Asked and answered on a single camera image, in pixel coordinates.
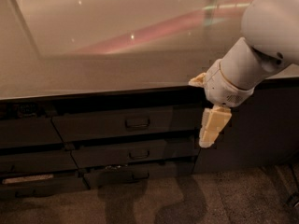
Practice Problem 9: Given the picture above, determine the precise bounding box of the dark drawer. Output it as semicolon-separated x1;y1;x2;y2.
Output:
0;150;77;173
84;161;193;189
52;105;202;142
0;173;88;200
0;118;61;148
72;136;199;168

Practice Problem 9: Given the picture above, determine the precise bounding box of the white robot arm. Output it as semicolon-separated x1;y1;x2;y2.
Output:
189;0;299;148

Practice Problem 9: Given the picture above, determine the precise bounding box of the dark right cabinet door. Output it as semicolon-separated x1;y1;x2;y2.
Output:
194;87;299;173

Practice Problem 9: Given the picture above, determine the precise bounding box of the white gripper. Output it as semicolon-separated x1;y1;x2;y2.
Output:
189;59;254;148

